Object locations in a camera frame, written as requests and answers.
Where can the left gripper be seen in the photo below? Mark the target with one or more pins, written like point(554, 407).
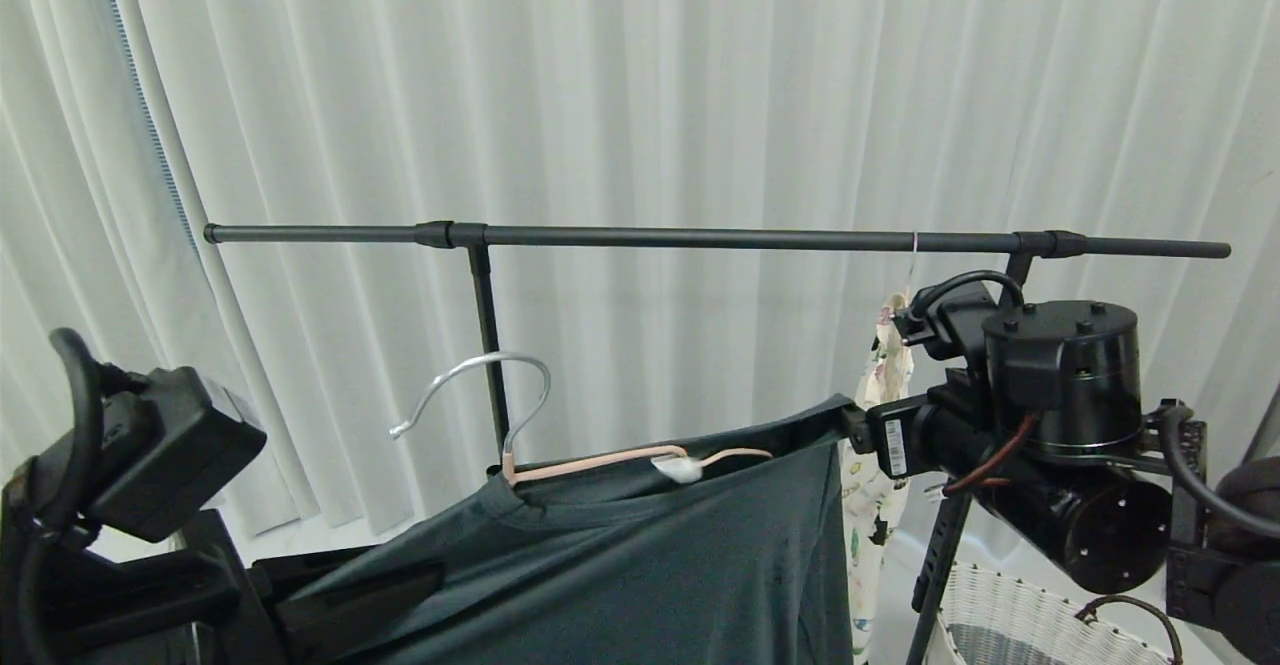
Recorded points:
point(120, 595)

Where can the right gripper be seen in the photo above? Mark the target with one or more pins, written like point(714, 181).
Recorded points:
point(920, 440)

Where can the cream printed garment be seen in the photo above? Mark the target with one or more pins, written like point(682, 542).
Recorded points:
point(880, 385)

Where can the pink clothes hanger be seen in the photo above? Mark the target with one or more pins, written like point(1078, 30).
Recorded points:
point(580, 464)
point(914, 260)

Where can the dark grey garment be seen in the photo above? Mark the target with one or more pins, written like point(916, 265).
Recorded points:
point(650, 565)

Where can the white laundry basket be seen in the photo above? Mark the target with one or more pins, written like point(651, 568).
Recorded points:
point(1020, 615)

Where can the black clothes rack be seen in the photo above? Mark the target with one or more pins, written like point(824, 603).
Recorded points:
point(700, 238)

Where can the white curtain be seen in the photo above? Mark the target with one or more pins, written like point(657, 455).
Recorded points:
point(650, 75)

